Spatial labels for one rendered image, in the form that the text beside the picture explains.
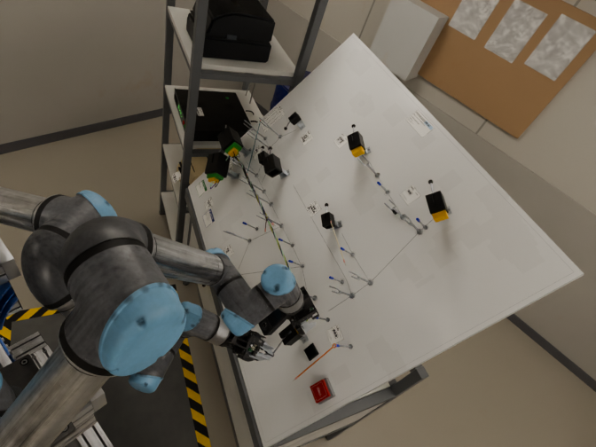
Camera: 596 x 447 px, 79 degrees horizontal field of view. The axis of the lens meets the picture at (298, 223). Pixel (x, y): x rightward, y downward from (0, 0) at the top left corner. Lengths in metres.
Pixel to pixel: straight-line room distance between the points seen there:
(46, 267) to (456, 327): 0.96
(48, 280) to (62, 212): 0.15
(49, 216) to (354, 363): 0.87
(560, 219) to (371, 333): 2.18
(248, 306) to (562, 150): 2.46
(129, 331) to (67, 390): 0.16
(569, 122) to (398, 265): 1.98
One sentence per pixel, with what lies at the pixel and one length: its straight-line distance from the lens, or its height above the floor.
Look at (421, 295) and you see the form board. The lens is 1.10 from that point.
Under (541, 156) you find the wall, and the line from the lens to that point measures 2.98.
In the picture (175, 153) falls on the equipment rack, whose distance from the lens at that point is 2.39.
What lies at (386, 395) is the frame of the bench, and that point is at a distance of 1.65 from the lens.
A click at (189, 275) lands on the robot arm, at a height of 1.51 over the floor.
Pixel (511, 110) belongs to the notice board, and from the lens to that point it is 2.92.
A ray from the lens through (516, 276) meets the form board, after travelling 1.07.
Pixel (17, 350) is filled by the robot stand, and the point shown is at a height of 0.23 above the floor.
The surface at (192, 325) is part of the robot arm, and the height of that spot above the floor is 1.24.
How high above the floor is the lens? 2.17
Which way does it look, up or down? 45 degrees down
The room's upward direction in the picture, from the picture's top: 24 degrees clockwise
